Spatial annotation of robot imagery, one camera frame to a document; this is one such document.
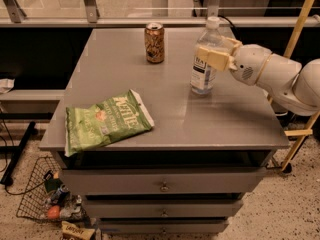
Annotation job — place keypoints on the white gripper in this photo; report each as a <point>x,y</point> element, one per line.
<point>250,64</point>

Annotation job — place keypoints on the blue-labelled clear plastic bottle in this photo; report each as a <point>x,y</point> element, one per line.
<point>202,74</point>

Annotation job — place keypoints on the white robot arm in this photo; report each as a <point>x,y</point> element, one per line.
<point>290,84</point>

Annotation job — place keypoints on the brown soda can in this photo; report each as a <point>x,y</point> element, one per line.
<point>154,42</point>

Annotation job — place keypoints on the top grey drawer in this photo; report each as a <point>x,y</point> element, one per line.
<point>162,181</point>

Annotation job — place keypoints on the grey drawer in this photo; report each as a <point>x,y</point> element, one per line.
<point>161,208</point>
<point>162,181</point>
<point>162,226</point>

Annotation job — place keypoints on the grey drawer cabinet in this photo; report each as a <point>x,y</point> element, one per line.
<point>233,127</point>

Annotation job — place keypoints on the green kettle chips bag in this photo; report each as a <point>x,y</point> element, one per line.
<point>116,118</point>

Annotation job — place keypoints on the middle grey drawer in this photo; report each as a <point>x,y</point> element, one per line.
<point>161,208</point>

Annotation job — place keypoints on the bottom grey drawer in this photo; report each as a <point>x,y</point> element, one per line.
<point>162,226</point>

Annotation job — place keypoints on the metal window railing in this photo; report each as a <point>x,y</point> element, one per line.
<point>100,13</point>

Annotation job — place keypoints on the orange fruit in basket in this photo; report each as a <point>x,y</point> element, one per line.
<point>53,212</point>

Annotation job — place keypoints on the yellow chips bag on floor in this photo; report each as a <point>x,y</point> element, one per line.
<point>71,231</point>

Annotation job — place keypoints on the black metal stand leg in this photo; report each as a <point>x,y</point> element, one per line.
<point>16,152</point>

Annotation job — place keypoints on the yellow wooden frame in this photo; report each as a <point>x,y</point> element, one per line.
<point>301,134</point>

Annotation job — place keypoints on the black wire basket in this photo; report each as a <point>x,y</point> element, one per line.
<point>44,190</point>

